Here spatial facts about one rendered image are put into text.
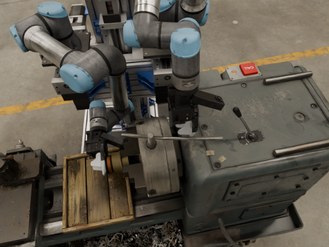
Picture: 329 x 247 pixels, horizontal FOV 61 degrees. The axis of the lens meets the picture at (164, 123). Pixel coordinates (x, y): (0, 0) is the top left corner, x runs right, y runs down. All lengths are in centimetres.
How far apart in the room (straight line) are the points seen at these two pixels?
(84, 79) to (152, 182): 44
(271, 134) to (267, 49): 236
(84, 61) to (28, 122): 191
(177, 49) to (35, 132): 221
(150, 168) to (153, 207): 33
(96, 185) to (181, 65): 80
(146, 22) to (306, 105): 68
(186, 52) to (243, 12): 315
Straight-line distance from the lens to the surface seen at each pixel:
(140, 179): 108
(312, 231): 237
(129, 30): 82
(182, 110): 81
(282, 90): 120
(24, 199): 135
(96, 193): 134
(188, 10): 129
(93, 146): 118
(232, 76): 119
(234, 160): 97
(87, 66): 102
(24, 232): 130
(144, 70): 152
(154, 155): 99
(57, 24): 139
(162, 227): 160
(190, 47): 71
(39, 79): 320
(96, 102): 130
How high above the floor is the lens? 210
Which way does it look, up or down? 56 degrees down
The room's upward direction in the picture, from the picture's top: 3 degrees counter-clockwise
